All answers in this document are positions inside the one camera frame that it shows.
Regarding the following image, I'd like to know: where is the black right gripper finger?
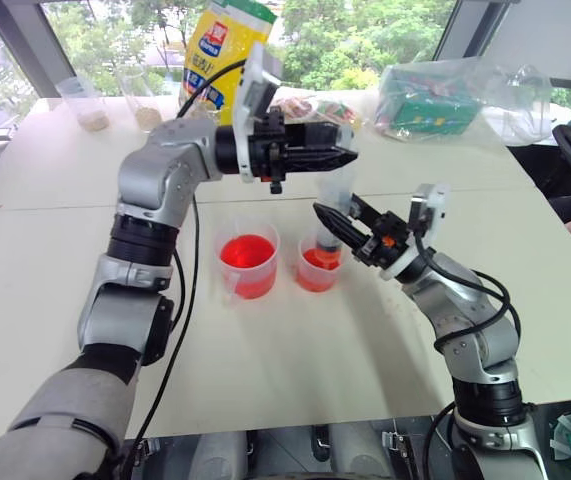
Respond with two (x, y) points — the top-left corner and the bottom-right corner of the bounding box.
(349, 193), (384, 224)
(312, 201), (372, 251)

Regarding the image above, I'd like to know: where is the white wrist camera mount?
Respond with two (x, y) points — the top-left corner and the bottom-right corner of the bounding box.
(379, 182), (452, 281)
(232, 43), (285, 184)

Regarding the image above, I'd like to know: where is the green snack packet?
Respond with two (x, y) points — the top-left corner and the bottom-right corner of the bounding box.
(314, 99), (365, 133)

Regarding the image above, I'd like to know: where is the small cup red liquid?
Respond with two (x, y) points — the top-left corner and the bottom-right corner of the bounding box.
(296, 234), (347, 294)

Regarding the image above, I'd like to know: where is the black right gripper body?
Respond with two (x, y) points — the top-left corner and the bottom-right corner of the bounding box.
(353, 209), (420, 269)

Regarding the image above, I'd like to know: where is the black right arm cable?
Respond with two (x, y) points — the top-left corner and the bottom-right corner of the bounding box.
(413, 230), (522, 480)

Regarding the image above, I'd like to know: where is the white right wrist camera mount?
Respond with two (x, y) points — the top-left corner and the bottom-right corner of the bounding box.
(379, 182), (452, 281)

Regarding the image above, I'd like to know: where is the clear plastic syringe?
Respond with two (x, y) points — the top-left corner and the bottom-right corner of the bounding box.
(314, 124), (359, 264)

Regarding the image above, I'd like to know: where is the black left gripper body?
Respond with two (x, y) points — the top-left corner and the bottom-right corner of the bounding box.
(250, 108), (312, 196)

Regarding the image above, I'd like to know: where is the grey rounded shape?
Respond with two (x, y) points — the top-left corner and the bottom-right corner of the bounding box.
(198, 430), (249, 480)

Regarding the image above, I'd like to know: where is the clear plastic bag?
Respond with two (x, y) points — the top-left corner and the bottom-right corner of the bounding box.
(373, 55), (554, 147)

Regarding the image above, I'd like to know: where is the clear cup with grains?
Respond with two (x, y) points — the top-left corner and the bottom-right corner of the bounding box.
(56, 76), (112, 133)
(118, 69), (165, 133)

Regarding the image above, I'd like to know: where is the green cardboard box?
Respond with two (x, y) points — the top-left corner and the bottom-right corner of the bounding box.
(388, 93), (484, 137)

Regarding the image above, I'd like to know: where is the red snack packet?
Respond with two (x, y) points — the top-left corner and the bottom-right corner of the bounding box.
(269, 96), (317, 122)

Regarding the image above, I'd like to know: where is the large measuring cup red liquid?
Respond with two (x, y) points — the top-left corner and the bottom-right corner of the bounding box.
(213, 219), (282, 306)

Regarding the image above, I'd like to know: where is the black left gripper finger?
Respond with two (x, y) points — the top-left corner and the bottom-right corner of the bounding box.
(307, 121), (341, 149)
(308, 146), (360, 174)

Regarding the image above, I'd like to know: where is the dark window frame post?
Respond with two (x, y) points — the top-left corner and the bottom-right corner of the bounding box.
(0, 0), (74, 100)

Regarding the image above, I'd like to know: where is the black clamp under table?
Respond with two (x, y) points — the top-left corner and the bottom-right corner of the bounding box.
(310, 424), (333, 463)

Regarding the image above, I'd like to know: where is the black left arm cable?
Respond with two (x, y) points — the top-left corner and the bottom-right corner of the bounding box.
(124, 58), (249, 480)

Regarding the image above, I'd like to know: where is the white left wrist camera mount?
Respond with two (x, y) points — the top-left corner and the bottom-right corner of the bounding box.
(232, 43), (285, 184)

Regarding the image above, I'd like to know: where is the yellow snack bag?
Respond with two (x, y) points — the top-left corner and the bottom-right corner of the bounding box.
(178, 0), (279, 127)

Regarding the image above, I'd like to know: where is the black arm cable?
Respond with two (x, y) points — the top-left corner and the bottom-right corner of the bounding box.
(413, 230), (522, 480)
(124, 58), (249, 480)

